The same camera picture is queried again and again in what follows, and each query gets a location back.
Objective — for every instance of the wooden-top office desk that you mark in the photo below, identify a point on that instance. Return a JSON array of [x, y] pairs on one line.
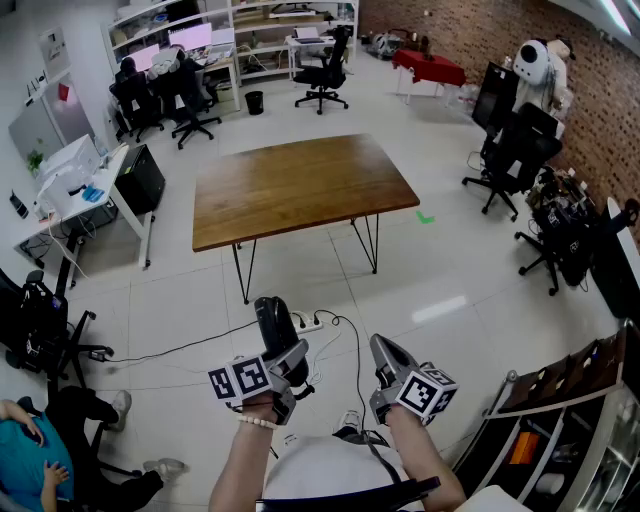
[[225, 65]]

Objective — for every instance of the white desktop device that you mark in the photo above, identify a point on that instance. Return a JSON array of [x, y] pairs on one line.
[[57, 192]]

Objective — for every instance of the person's white shoe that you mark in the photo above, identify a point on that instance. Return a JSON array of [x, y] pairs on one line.
[[350, 420]]

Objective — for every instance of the black office chair with gear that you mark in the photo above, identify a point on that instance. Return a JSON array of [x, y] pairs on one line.
[[35, 325]]

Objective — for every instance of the black waste bin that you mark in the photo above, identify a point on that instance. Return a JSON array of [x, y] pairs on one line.
[[254, 102]]

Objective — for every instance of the dark shelf rack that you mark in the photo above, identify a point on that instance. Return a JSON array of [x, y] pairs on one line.
[[550, 400]]

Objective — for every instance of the person's left forearm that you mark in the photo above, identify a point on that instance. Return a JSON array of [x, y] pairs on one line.
[[240, 465]]

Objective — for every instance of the white power strip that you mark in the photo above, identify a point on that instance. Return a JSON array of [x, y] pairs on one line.
[[310, 326]]

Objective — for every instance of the orange box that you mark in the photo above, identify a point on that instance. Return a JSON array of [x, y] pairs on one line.
[[524, 447]]

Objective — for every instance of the small pink-lit monitor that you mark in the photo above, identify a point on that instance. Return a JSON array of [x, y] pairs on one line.
[[142, 57]]

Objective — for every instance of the small white table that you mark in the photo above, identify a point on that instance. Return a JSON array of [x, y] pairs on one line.
[[300, 47]]

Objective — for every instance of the person's right forearm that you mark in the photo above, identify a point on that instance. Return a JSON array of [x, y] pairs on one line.
[[425, 460]]

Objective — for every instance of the black telephone handset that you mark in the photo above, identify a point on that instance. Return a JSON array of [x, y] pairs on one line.
[[274, 325]]

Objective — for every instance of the black mesh office chair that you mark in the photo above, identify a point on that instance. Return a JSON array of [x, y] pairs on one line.
[[520, 155]]

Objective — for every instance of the black swivel chair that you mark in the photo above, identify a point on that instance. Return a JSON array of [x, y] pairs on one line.
[[135, 105], [190, 110]]

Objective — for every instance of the black wall device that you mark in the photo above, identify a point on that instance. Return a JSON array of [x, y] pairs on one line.
[[19, 205]]

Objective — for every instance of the office chair loaded with equipment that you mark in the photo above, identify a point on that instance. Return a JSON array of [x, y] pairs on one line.
[[565, 230]]

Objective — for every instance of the black high-back office chair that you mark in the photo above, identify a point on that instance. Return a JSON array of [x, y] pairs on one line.
[[325, 65]]

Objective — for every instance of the black computer case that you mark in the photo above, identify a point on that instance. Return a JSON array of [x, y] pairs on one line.
[[142, 180]]

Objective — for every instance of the black cabinet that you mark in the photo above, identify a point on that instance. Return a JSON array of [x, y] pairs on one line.
[[492, 97]]

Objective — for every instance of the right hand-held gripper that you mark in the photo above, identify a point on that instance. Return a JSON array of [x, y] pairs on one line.
[[425, 395]]

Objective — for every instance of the long ceiling light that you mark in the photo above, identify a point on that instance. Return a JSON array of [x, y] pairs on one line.
[[616, 15]]

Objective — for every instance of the green potted plant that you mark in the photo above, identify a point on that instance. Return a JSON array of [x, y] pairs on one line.
[[35, 160]]

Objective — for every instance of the wooden table with metal legs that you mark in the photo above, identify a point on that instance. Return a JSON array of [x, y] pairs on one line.
[[300, 190]]

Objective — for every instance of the white desk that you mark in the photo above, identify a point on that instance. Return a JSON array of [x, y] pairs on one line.
[[112, 175]]

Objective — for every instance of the open white laptop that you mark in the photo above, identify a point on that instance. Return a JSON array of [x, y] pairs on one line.
[[222, 40]]

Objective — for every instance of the red paper sign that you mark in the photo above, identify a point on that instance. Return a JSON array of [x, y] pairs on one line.
[[63, 92]]

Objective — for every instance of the table with red cloth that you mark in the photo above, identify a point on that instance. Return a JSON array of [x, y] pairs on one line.
[[430, 67]]

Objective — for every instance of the white printer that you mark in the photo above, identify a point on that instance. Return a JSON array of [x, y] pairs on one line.
[[75, 155]]

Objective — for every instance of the person's dark trouser leg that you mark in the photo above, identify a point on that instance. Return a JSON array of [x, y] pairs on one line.
[[357, 436]]

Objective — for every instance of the white wall poster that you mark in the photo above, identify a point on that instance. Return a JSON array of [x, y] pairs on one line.
[[54, 50]]

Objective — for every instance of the blue box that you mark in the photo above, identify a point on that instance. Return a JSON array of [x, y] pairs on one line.
[[93, 194]]

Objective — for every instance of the black body harness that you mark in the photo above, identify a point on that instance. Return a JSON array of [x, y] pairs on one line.
[[350, 495]]

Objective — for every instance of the grey metal cabinet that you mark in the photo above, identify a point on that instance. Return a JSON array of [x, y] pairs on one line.
[[55, 125]]

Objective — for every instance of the white shelving unit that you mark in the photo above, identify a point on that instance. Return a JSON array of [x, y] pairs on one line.
[[280, 22]]

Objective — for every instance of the large pink-lit monitor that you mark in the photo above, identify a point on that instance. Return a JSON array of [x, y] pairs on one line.
[[190, 36]]

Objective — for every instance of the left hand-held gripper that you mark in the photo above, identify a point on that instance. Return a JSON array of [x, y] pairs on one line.
[[240, 380]]

